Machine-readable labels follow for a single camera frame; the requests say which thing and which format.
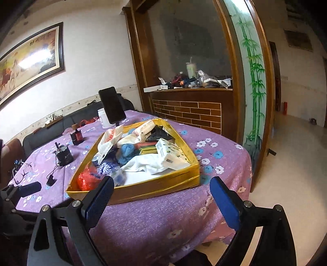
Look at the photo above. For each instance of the white red-print plastic bag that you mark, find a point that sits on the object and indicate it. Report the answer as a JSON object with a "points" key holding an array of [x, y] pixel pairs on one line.
{"points": [[108, 140]]}

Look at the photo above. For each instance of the wooden brick-pattern counter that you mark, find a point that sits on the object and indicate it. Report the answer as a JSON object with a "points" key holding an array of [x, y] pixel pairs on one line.
{"points": [[209, 109]]}

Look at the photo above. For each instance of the red thermos on floor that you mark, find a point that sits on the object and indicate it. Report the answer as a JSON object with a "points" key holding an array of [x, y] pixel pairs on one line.
{"points": [[285, 107]]}

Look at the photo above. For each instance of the red black bottle cork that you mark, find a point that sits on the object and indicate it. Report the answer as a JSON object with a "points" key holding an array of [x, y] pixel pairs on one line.
{"points": [[76, 135]]}

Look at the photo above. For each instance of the white plastic jar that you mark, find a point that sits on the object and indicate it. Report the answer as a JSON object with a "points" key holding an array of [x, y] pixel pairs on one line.
{"points": [[104, 119]]}

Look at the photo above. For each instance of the black foil zip bag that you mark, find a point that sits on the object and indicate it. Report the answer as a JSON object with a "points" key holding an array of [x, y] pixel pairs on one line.
{"points": [[157, 133]]}

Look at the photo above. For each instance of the red plastic bag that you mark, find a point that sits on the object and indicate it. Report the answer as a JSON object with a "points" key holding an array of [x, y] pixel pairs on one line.
{"points": [[89, 178]]}

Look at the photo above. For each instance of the red bag on sofa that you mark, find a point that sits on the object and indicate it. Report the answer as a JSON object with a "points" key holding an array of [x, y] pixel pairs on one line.
{"points": [[86, 122]]}

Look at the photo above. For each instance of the black leather sofa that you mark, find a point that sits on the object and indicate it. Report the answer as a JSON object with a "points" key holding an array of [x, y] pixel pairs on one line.
{"points": [[43, 135]]}

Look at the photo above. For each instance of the white dotted tissue box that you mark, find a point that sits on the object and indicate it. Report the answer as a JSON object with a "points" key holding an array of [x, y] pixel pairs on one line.
{"points": [[171, 155]]}

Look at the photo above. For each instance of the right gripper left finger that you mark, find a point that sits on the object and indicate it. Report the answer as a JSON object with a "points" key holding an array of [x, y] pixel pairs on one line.
{"points": [[48, 246]]}

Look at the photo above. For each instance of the white cup with straw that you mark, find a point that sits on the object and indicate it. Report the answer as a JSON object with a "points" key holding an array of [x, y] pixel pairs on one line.
{"points": [[191, 68]]}

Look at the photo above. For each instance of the blue cloth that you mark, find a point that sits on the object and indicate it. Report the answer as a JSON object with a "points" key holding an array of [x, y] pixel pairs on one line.
{"points": [[125, 153]]}

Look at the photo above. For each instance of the black phone on stand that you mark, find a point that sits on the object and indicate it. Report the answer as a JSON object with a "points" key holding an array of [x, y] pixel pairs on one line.
{"points": [[112, 105]]}

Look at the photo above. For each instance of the bamboo painted panel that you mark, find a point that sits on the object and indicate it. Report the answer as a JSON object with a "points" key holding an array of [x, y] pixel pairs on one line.
{"points": [[254, 78]]}

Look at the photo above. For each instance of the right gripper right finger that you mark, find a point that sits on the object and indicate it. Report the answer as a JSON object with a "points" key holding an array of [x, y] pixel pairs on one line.
{"points": [[276, 244]]}

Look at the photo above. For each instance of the black round device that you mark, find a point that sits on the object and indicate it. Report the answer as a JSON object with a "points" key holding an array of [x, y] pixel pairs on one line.
{"points": [[63, 157]]}

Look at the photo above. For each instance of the framed horse painting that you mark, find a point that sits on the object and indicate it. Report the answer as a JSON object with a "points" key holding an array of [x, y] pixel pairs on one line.
{"points": [[32, 60]]}

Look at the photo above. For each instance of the colourful sponge pack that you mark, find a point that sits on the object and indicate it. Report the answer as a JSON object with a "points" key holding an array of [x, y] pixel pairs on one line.
{"points": [[146, 147]]}

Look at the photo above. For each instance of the black eyeglasses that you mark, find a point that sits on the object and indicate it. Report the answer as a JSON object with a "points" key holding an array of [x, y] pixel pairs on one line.
{"points": [[20, 170]]}

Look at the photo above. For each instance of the white towel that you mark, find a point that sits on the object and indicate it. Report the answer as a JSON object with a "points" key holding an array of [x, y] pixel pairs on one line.
{"points": [[150, 163]]}

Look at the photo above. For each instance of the blue white pattern pack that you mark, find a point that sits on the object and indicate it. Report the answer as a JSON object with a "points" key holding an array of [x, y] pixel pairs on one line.
{"points": [[112, 169]]}

